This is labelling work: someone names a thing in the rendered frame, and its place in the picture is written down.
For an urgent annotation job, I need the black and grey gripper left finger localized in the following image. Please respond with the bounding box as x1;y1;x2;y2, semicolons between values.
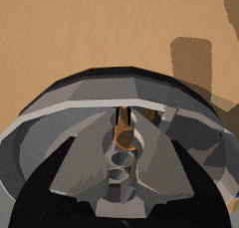
8;107;120;228

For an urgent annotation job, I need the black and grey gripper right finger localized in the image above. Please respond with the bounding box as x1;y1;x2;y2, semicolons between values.
127;107;232;228

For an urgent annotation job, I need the bronze bushing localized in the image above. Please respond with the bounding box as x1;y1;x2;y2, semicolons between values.
114;117;136;150
120;107;155;126

